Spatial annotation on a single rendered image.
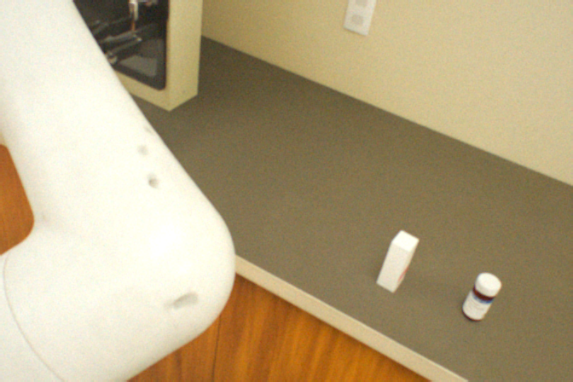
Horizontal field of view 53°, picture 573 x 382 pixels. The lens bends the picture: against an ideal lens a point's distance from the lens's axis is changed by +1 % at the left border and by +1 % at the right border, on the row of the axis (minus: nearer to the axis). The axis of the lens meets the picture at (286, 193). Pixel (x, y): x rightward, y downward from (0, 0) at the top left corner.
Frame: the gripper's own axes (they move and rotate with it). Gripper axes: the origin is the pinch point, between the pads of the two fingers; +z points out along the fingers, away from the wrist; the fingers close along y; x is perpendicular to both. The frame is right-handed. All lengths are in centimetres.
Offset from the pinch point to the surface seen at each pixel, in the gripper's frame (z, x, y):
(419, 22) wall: 49, -3, -47
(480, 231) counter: 14, 21, -80
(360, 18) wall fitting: 48, 0, -32
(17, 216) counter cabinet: -21, 50, 20
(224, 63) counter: 35.7, 20.6, -0.3
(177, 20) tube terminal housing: 7.8, -1.7, -5.2
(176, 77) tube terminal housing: 7.8, 12.2, -5.2
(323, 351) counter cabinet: -21, 36, -64
